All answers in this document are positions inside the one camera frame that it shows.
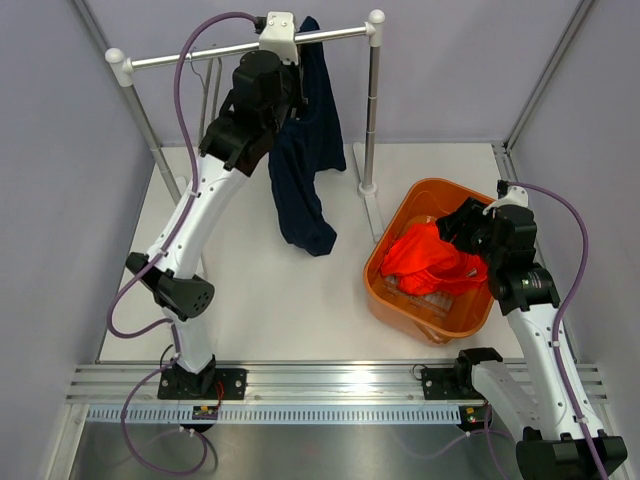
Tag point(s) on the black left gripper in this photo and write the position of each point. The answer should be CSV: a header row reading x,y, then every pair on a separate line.
x,y
291,71

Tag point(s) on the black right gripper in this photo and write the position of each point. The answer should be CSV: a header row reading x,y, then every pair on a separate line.
x,y
469,213

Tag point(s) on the orange mesh shorts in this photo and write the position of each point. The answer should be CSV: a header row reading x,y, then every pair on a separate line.
x,y
423,264

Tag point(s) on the beige hanger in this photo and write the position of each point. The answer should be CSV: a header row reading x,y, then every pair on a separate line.
x,y
210,82

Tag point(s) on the navy blue shorts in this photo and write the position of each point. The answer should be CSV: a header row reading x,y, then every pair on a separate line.
x,y
307,144

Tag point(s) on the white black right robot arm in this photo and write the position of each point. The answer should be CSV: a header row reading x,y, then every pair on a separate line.
x,y
558,434

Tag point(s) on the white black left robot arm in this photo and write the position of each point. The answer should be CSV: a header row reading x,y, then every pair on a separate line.
x,y
231,149

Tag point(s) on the orange plastic basket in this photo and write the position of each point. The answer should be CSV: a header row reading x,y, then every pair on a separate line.
x,y
435,318

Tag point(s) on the silver clothes rack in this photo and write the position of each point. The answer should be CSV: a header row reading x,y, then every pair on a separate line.
x,y
124,67

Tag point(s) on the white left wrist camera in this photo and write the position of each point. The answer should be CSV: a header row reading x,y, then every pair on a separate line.
x,y
277,32

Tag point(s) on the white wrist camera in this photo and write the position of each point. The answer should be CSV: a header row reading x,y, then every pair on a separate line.
x,y
277,32
508,194

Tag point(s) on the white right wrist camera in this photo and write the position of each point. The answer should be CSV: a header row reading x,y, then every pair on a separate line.
x,y
508,194

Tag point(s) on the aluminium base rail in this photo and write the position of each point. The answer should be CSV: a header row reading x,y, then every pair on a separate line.
x,y
268,383

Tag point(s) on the white slotted cable duct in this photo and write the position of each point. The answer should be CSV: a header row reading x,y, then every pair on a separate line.
x,y
295,414

